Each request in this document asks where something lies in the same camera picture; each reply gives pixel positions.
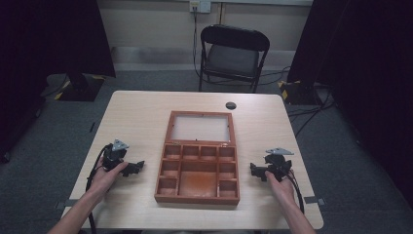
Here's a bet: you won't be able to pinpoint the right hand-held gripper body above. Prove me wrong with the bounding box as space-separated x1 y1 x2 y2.
264 147 295 182

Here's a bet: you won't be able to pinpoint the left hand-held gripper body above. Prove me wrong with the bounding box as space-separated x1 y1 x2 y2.
101 138 131 172

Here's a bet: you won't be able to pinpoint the wooden compartment box with lid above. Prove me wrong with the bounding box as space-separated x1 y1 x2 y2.
154 110 242 206

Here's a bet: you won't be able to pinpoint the person's left hand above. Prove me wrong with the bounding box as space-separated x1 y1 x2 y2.
88 158 130 197

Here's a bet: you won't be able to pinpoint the person's right hand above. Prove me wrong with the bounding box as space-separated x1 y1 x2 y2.
264 171 297 206

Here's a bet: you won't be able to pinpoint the grey tape strip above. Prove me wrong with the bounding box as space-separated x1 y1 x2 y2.
55 198 81 210
303 195 326 207

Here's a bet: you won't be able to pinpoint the black yellow-striped stand base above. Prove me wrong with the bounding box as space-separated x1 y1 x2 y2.
277 79 321 106
53 72 107 102

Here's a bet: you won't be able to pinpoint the black folding chair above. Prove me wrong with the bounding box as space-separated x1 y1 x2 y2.
198 23 271 95

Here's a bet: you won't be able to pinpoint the dark curtain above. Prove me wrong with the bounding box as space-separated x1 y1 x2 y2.
286 0 413 209
0 0 117 164

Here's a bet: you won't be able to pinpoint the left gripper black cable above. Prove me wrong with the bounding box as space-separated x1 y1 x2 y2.
85 144 113 234

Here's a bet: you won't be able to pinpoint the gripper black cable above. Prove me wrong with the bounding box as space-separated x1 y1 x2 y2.
85 144 113 234
286 169 306 215

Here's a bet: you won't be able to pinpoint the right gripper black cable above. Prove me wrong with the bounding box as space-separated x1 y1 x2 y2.
286 169 306 215

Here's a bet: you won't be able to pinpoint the black floor cables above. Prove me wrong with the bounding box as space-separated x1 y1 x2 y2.
286 91 336 138

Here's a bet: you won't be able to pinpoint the white wall outlet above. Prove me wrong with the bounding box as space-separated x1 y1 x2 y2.
189 0 212 15

